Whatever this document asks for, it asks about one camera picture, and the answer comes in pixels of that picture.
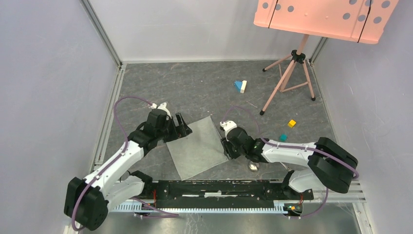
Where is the yellow cube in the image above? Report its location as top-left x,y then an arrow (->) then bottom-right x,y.
287,119 -> 297,128

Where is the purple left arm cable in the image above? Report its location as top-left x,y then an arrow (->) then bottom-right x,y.
71,96 -> 180,232

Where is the white slotted cable duct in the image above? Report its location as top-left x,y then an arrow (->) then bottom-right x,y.
112,201 -> 288,215

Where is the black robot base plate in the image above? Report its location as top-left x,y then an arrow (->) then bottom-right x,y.
137,179 -> 314,209

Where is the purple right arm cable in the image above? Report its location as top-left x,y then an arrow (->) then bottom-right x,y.
221,106 -> 360,219

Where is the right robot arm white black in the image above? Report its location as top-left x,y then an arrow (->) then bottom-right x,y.
221,126 -> 358,199

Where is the grey cloth napkin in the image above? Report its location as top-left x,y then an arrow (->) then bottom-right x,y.
167,116 -> 228,180

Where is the pink music stand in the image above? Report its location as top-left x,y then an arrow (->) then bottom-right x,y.
253,0 -> 398,115

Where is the teal cube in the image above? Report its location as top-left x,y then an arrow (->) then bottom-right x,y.
279,134 -> 287,142

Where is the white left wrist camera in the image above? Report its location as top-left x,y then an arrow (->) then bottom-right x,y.
149,102 -> 172,118

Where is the silver fork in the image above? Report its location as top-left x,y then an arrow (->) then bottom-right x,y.
280,162 -> 291,171

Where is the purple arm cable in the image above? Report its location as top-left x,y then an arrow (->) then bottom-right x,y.
221,106 -> 360,219
71,96 -> 180,232

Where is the silver spoon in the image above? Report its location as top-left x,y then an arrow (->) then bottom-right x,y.
247,161 -> 260,172

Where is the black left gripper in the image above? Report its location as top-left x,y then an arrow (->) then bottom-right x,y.
156,112 -> 191,143

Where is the blue and white block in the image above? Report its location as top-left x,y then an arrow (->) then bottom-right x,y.
234,80 -> 247,94

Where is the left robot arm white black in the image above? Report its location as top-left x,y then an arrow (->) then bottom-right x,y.
63,109 -> 192,231

